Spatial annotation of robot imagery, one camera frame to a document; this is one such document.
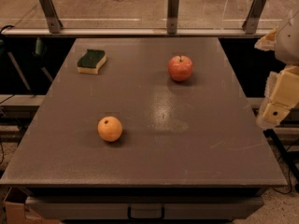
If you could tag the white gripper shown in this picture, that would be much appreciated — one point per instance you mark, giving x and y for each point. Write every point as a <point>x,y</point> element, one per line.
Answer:
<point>288,45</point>

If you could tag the middle metal bracket post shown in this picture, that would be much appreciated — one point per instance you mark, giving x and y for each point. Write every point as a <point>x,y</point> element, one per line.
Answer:
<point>172,16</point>

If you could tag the grey table drawer with handle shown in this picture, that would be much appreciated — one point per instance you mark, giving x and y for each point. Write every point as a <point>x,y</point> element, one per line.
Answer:
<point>117,208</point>

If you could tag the metal rail behind table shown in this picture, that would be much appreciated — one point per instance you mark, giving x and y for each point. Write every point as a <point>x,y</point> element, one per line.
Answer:
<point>131,32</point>

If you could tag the red apple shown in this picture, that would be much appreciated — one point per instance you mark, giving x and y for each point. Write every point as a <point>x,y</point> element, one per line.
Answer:
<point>180,68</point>

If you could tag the left metal bracket post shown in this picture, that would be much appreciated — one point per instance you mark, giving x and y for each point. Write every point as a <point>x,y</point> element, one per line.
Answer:
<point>51,16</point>

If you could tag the green yellow sponge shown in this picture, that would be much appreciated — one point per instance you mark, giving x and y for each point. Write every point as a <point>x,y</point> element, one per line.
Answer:
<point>91,61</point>

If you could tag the orange fruit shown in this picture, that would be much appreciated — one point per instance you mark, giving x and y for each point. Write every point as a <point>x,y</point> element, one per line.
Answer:
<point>109,129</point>

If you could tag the metal bracket post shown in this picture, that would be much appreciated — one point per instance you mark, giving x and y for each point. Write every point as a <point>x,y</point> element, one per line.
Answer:
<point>251,22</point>
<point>172,16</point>
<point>51,16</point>

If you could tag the cardboard box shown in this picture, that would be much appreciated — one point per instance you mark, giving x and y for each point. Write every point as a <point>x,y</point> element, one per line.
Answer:
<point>18,213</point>

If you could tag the right metal bracket post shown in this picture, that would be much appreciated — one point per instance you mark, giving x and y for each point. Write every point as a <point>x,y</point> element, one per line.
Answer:
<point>251,22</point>

